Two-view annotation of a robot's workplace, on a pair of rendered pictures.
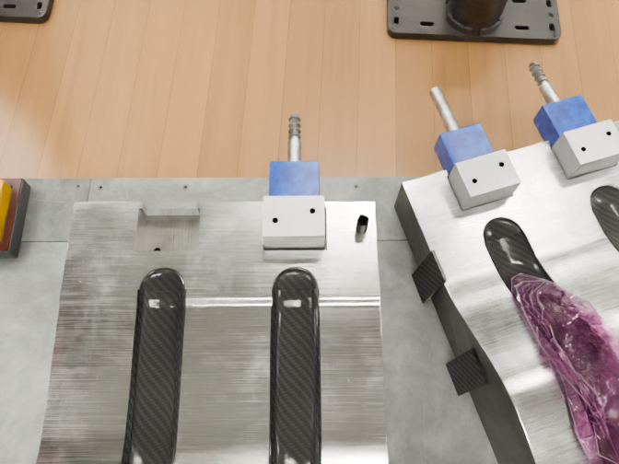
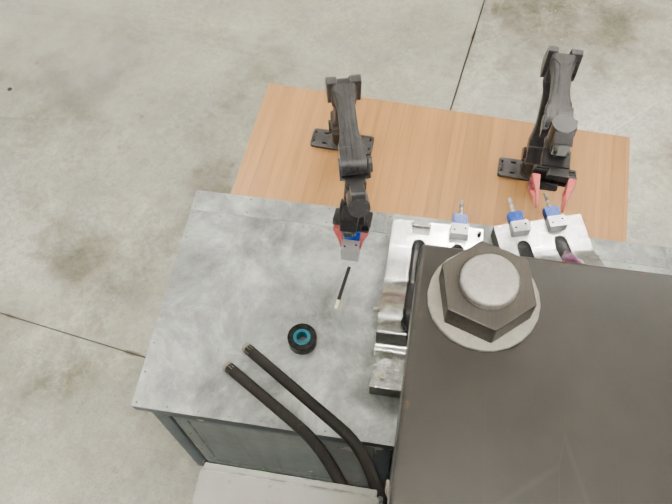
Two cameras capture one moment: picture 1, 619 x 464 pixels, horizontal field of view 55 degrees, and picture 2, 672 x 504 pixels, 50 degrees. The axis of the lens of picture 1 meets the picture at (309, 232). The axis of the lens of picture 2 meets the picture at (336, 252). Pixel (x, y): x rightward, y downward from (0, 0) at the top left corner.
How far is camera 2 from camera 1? 161 cm
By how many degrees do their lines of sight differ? 9
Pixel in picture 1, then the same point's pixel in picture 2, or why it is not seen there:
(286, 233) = (457, 233)
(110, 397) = (403, 270)
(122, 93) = (397, 185)
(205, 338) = not seen: hidden behind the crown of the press
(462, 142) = (515, 215)
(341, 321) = not seen: hidden behind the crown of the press
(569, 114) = (552, 211)
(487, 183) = (520, 228)
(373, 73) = (489, 188)
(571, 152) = (549, 222)
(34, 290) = (368, 245)
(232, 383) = not seen: hidden behind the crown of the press
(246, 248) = (444, 237)
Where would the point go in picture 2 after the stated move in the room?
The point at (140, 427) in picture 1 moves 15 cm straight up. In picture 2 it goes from (411, 279) to (414, 253)
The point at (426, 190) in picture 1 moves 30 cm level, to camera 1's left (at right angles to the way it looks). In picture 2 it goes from (501, 229) to (398, 215)
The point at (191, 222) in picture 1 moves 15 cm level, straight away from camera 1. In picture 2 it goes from (425, 229) to (408, 188)
